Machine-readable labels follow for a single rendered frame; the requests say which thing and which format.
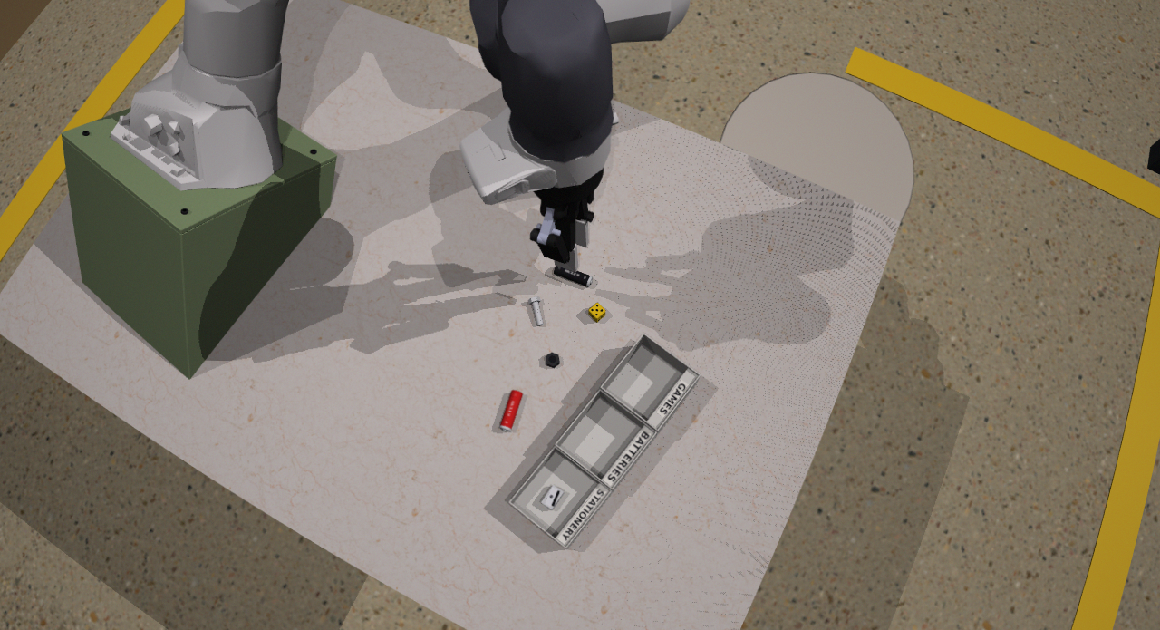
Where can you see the black aa battery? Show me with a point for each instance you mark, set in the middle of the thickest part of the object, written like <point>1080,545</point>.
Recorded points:
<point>577,276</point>

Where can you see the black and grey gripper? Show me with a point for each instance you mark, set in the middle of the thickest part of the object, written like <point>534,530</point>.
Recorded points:
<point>571,219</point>

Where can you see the red aa battery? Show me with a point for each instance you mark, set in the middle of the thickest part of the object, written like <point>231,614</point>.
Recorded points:
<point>511,410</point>

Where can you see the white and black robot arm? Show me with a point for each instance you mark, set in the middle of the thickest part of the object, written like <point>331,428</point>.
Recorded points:
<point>216,111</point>

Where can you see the grey metal bolt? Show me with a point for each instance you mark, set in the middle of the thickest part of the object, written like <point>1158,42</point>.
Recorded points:
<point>534,302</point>

